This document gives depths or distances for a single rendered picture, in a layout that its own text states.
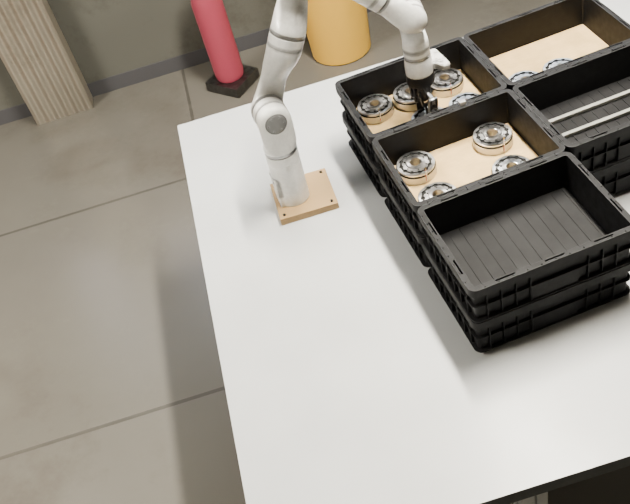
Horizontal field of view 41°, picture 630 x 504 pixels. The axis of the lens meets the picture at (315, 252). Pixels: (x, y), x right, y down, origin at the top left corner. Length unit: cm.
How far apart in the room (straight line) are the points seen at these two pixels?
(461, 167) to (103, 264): 181
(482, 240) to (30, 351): 196
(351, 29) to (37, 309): 193
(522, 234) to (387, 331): 40
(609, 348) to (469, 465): 43
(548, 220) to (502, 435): 54
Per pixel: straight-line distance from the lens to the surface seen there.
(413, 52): 222
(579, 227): 205
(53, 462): 303
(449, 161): 224
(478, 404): 189
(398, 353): 199
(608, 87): 246
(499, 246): 201
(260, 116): 219
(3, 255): 387
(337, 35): 411
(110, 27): 441
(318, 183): 243
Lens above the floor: 229
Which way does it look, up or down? 45 degrees down
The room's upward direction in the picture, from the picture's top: 16 degrees counter-clockwise
